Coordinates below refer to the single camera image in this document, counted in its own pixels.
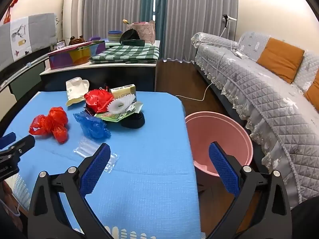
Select teal curtain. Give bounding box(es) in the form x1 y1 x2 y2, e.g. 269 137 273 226
141 0 167 60

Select white rod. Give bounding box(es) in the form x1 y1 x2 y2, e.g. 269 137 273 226
0 55 49 85

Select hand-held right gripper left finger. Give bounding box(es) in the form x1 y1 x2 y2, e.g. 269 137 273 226
27 143 115 239

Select dark green tray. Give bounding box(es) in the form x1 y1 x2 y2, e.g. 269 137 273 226
122 39 145 47

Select stack of coloured bowls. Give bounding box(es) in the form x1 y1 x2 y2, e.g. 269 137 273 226
108 30 123 42

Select person's dark clothing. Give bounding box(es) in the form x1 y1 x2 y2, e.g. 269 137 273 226
290 195 319 239

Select dark cabinet with white top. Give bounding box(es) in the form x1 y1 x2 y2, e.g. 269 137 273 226
40 40 160 92

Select small red plastic bag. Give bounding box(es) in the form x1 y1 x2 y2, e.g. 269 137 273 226
84 88 115 114

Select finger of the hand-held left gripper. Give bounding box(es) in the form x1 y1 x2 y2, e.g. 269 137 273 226
0 132 17 150
9 135 35 155

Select blue plastic bag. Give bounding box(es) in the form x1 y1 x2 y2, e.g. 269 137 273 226
73 111 111 139

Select cream paper pouch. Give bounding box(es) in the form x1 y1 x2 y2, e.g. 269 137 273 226
65 77 90 107

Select red wall ornament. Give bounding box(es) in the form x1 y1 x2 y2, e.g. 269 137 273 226
4 0 30 24

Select green checked cloth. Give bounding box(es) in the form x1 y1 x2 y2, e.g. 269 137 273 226
89 44 160 64

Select yellow tissue pack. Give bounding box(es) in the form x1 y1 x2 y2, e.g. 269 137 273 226
110 85 137 102

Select black hat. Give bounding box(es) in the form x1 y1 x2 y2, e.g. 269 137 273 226
120 28 140 43

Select white power cable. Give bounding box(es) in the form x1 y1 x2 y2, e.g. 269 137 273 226
174 40 246 102

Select large orange cushion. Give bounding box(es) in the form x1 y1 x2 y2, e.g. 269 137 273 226
256 37 305 84

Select grey curtain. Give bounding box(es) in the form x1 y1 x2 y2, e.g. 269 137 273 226
83 0 144 40
164 0 238 61

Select pink plastic bin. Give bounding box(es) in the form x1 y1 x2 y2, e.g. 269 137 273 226
185 112 254 177

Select thin white cable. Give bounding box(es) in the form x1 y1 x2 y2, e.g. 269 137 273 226
0 200 20 216

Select blue table mat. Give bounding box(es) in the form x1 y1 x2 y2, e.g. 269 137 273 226
0 91 202 239

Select grey white cover cloth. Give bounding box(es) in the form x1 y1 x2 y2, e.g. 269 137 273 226
0 13 56 69

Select grey quilted sofa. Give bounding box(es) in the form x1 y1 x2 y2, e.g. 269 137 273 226
191 31 319 203

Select green snack wrapper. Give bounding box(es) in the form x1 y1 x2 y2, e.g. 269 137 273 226
95 102 144 122

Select pink lace basket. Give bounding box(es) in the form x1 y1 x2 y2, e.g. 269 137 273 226
127 20 156 44

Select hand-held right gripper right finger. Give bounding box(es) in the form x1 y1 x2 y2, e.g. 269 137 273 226
204 141 293 239

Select white foam net sleeve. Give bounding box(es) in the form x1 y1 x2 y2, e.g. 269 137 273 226
107 95 136 115

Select white tower air conditioner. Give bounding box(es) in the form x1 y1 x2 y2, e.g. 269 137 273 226
63 0 85 40

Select clear plastic wrapper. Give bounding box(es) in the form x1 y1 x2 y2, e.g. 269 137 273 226
73 139 119 172

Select large red plastic bag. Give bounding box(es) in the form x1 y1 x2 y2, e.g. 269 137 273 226
29 107 69 144

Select colourful storage box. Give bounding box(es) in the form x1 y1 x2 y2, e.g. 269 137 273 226
48 40 105 70

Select black elastic band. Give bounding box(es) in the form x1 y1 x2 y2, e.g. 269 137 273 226
121 112 145 129

